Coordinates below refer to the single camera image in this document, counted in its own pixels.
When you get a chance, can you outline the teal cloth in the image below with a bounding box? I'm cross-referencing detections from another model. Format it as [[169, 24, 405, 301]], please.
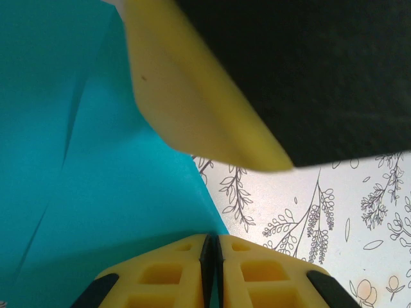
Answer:
[[0, 0, 231, 308]]

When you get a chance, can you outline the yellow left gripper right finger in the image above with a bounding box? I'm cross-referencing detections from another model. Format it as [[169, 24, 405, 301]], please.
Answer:
[[214, 234, 364, 308]]

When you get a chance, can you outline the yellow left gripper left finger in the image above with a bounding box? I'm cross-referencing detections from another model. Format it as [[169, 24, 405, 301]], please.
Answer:
[[68, 233, 213, 308]]

